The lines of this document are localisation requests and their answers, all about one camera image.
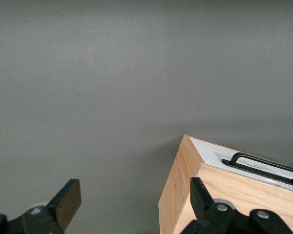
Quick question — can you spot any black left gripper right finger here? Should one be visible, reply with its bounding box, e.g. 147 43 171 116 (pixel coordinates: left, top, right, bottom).
180 177 293 234

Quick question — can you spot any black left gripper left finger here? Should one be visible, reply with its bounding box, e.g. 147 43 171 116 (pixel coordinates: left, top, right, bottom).
0 179 82 234

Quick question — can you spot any wooden drawer with white front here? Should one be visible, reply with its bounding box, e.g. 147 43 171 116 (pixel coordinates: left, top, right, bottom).
194 147 293 189

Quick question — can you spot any black metal drawer handle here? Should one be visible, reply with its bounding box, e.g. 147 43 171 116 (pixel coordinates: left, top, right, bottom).
221 152 293 188

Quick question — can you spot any light wooden cabinet box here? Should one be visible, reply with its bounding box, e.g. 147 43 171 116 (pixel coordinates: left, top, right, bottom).
158 134 293 234

